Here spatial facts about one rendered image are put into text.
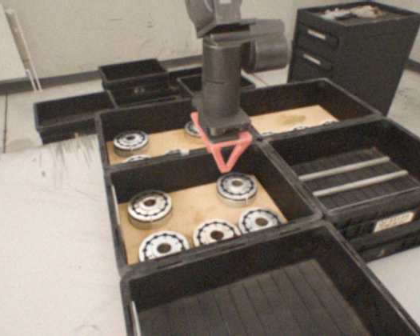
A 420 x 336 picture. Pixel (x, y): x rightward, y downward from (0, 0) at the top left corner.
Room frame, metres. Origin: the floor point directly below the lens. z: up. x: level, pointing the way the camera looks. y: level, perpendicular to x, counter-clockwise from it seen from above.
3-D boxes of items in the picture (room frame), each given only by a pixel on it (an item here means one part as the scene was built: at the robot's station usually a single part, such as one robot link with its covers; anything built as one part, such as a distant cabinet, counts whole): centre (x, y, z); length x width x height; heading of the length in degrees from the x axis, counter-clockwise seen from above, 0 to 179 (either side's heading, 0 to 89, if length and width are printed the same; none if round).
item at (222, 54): (0.48, -0.02, 1.24); 0.07 x 0.06 x 0.07; 114
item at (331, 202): (0.67, -0.36, 0.87); 0.40 x 0.30 x 0.11; 109
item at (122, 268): (0.54, 0.01, 0.92); 0.40 x 0.30 x 0.02; 109
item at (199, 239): (0.47, -0.01, 0.86); 0.10 x 0.10 x 0.01
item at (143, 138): (0.86, 0.24, 0.86); 0.10 x 0.10 x 0.01
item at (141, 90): (2.12, 0.50, 0.37); 0.40 x 0.30 x 0.45; 115
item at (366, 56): (2.27, -0.91, 0.45); 0.60 x 0.45 x 0.90; 114
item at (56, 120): (1.59, 0.70, 0.37); 0.40 x 0.30 x 0.45; 114
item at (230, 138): (0.46, -0.02, 1.10); 0.07 x 0.07 x 0.09; 19
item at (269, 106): (0.95, -0.27, 0.87); 0.40 x 0.30 x 0.11; 109
